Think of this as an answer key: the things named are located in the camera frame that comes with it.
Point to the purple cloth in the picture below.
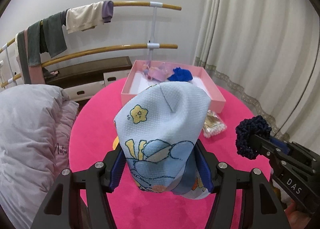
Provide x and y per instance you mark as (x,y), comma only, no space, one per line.
(108,10)

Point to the pink towel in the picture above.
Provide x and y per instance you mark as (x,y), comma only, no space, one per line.
(35,75)

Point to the bright blue scrunchie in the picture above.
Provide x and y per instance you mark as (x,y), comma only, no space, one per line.
(180,74)

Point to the pink cardboard box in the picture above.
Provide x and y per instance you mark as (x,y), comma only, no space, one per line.
(216,105)

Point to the dark grey towel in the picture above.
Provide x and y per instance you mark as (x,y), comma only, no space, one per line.
(56,34)

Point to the cream curtain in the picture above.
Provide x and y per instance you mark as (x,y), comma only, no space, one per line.
(250,31)

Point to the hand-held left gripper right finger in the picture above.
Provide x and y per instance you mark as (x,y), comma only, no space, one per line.
(203,169)

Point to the pale purple frilly scrunchie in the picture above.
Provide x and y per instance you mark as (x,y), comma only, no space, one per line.
(156,73)

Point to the navy blue scrunchie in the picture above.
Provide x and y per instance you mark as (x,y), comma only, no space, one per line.
(246,129)

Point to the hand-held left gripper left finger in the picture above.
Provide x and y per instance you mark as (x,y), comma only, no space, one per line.
(117,169)

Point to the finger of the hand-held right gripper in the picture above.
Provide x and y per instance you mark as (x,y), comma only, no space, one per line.
(262,147)
(281,145)

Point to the clear bag of cotton swabs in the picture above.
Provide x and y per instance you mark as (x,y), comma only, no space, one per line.
(212,125)

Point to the pink round table cover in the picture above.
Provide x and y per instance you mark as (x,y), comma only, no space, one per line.
(95,124)

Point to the yellow cloth piece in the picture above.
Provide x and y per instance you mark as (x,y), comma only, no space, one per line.
(115,142)

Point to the person's right hand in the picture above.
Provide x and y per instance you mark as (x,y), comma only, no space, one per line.
(291,214)

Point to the dark wooden low cabinet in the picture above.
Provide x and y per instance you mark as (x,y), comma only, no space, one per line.
(95,69)

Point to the light blue printed cloth bag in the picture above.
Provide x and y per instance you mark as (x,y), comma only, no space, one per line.
(160,119)

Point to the wooden double barre rack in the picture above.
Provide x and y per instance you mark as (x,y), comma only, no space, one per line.
(140,4)

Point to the cream cloth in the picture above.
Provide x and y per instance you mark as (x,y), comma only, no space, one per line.
(83,18)

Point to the grey green towel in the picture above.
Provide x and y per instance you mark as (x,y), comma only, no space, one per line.
(33,44)

